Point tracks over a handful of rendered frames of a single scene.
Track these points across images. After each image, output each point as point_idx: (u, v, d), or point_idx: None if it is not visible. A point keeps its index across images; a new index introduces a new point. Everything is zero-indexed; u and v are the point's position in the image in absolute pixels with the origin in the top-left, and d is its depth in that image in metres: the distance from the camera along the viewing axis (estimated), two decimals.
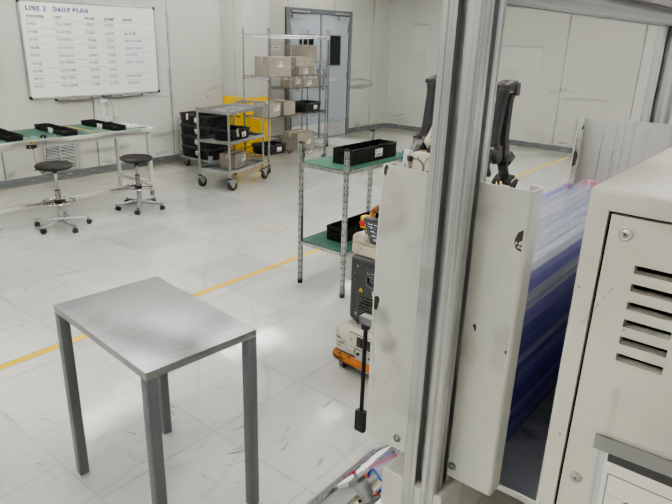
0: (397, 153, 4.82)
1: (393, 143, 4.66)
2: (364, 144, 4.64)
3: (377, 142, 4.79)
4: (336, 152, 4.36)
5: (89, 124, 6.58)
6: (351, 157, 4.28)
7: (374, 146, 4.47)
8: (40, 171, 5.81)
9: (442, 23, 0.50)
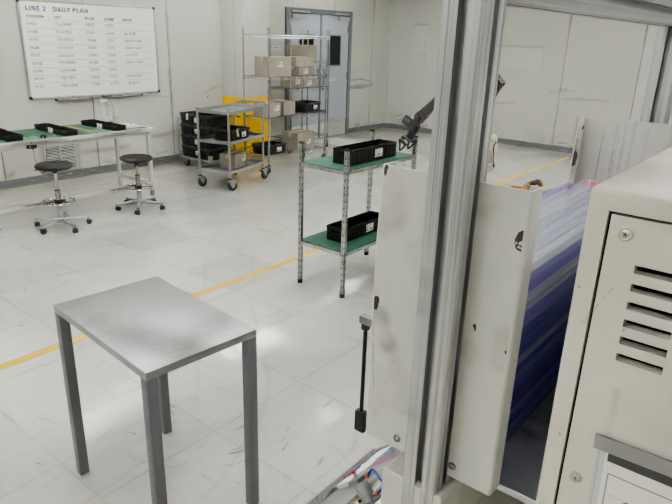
0: (397, 153, 4.82)
1: (393, 143, 4.66)
2: (364, 144, 4.64)
3: (377, 142, 4.79)
4: (336, 152, 4.36)
5: (89, 124, 6.58)
6: (351, 157, 4.28)
7: (374, 146, 4.47)
8: (40, 171, 5.81)
9: (442, 23, 0.50)
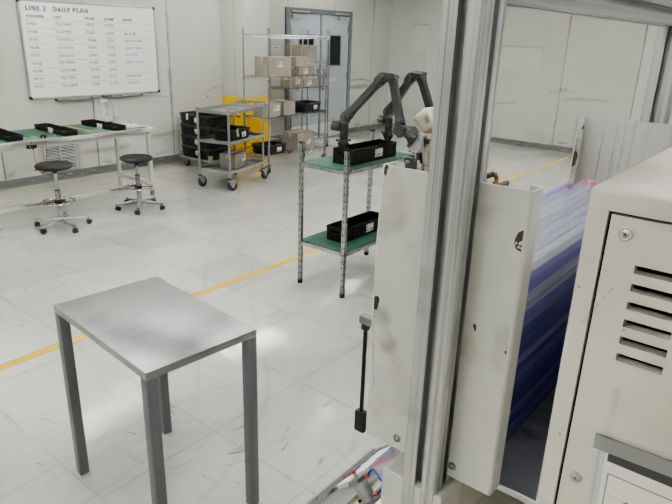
0: (397, 153, 4.82)
1: (393, 143, 4.66)
2: (364, 144, 4.64)
3: (377, 142, 4.79)
4: (336, 152, 4.36)
5: (89, 124, 6.58)
6: (351, 157, 4.28)
7: (374, 146, 4.47)
8: (40, 171, 5.81)
9: (442, 23, 0.50)
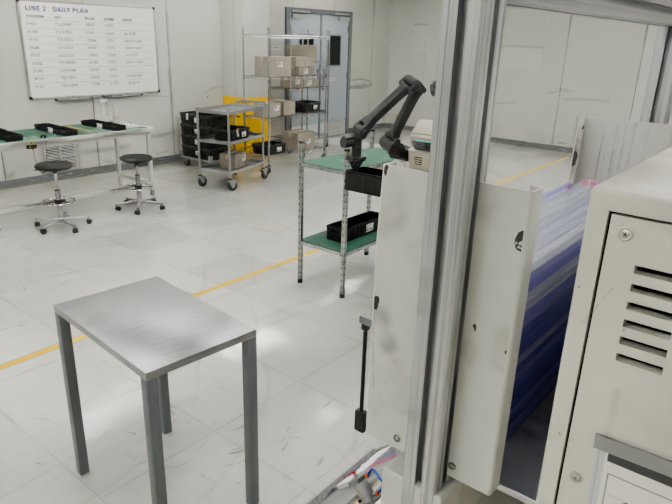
0: None
1: (369, 169, 3.44)
2: (375, 179, 3.24)
3: (346, 175, 3.34)
4: None
5: (89, 124, 6.58)
6: None
7: None
8: (40, 171, 5.81)
9: (442, 23, 0.50)
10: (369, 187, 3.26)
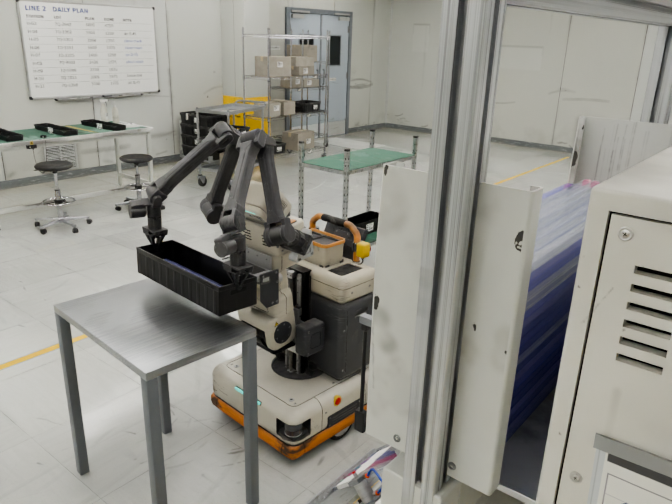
0: (397, 153, 4.82)
1: (178, 244, 2.59)
2: (163, 264, 2.38)
3: (137, 254, 2.50)
4: (226, 294, 2.16)
5: (89, 124, 6.58)
6: (256, 289, 2.26)
7: (213, 258, 2.42)
8: (40, 171, 5.81)
9: (442, 23, 0.50)
10: (158, 274, 2.41)
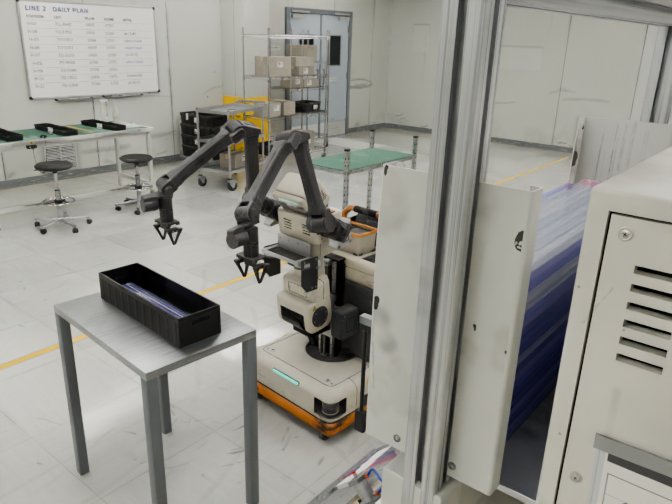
0: (397, 153, 4.82)
1: (143, 267, 2.49)
2: (124, 291, 2.28)
3: (99, 280, 2.40)
4: (186, 325, 2.07)
5: (89, 124, 6.58)
6: (220, 317, 2.17)
7: (177, 283, 2.33)
8: (40, 171, 5.81)
9: (442, 23, 0.50)
10: (120, 301, 2.32)
